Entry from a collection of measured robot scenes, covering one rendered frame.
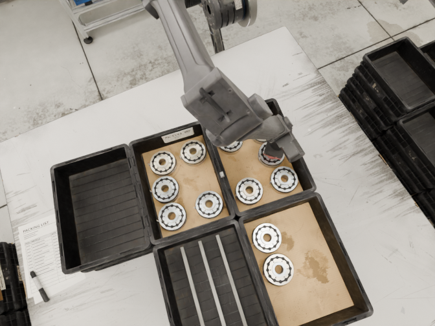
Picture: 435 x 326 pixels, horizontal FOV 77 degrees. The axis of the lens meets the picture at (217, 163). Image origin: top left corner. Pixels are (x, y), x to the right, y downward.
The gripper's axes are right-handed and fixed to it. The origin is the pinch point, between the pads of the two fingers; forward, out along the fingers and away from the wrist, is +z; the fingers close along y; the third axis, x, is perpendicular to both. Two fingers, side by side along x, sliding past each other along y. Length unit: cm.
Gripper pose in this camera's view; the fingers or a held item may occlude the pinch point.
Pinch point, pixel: (272, 151)
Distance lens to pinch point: 108.2
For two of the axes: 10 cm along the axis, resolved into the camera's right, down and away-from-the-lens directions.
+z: 0.1, 3.2, 9.5
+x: -9.4, -3.1, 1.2
